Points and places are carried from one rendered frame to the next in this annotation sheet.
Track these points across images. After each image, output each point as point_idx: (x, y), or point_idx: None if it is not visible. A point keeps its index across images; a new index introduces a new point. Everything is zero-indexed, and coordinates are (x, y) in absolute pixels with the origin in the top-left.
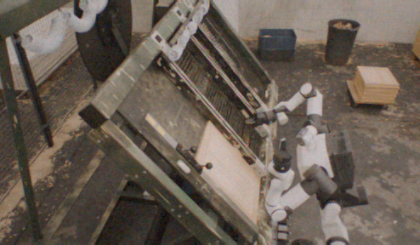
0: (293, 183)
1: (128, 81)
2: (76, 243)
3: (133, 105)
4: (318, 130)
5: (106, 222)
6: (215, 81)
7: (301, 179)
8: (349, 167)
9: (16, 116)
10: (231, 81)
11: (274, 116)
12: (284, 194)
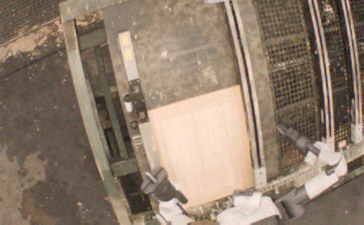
0: (349, 217)
1: None
2: (88, 72)
3: (125, 15)
4: (288, 205)
5: None
6: (314, 54)
7: (358, 220)
8: None
9: None
10: (347, 71)
11: (302, 149)
12: (331, 217)
